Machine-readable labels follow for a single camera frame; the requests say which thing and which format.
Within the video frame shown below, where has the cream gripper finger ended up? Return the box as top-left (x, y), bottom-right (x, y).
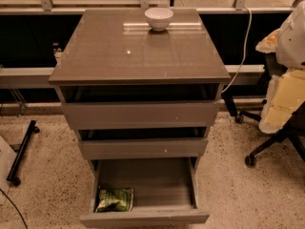
top-left (255, 29), bottom-right (280, 53)
top-left (259, 70), bottom-right (305, 134)

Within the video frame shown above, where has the green jalapeno chip bag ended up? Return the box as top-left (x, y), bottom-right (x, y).
top-left (95, 188), bottom-right (133, 213)

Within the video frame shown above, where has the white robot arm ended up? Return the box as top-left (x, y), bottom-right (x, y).
top-left (255, 1), bottom-right (305, 134)

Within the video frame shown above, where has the grey drawer cabinet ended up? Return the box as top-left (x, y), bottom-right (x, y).
top-left (48, 8), bottom-right (232, 174)

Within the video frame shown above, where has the top grey drawer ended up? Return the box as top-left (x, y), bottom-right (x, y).
top-left (61, 101), bottom-right (219, 130)

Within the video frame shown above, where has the grey drawer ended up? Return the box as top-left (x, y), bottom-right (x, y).
top-left (80, 157), bottom-right (209, 228)
top-left (61, 101), bottom-right (219, 130)
top-left (78, 138), bottom-right (208, 160)

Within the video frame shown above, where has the middle grey drawer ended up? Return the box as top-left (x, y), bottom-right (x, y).
top-left (78, 138), bottom-right (208, 160)

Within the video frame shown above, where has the bottom grey drawer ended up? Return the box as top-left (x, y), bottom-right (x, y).
top-left (80, 157), bottom-right (209, 228)

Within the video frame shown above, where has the black office chair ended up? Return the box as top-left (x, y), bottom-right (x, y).
top-left (222, 53), bottom-right (305, 167)

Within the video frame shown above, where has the white ceramic bowl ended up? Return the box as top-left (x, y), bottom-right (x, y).
top-left (145, 8), bottom-right (173, 31)

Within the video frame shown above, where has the white panel at left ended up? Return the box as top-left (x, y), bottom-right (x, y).
top-left (0, 136), bottom-right (16, 193)

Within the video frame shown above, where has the black wheeled stand leg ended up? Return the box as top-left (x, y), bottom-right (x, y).
top-left (7, 120), bottom-right (40, 186)

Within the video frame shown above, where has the white cable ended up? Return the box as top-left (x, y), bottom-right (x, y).
top-left (221, 7), bottom-right (253, 94)

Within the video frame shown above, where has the black floor cable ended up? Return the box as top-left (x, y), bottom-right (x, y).
top-left (0, 188), bottom-right (29, 229)

